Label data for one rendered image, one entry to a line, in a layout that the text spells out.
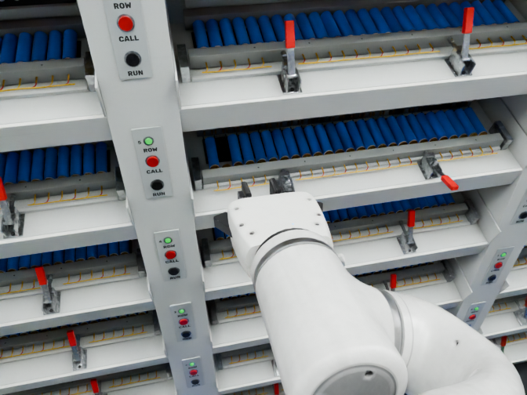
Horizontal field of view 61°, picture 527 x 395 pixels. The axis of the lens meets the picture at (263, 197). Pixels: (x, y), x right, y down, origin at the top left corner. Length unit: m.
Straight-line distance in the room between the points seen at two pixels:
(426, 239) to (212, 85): 0.58
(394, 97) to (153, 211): 0.41
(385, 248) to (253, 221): 0.54
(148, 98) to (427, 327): 0.43
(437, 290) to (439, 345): 0.81
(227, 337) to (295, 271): 0.68
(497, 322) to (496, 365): 1.12
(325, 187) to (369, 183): 0.08
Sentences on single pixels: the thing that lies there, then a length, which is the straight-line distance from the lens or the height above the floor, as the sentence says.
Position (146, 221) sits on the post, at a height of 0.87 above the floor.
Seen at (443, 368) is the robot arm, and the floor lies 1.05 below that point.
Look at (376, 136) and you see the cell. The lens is 0.85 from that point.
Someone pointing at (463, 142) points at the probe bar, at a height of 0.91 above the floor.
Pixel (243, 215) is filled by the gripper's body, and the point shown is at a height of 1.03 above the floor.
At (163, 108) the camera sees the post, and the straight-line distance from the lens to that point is 0.62.
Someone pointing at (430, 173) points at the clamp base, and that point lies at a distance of 0.84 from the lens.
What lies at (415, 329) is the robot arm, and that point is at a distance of 0.38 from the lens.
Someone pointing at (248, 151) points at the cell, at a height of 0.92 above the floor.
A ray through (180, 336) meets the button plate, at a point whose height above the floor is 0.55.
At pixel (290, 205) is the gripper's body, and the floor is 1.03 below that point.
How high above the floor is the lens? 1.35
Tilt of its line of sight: 40 degrees down
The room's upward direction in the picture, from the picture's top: straight up
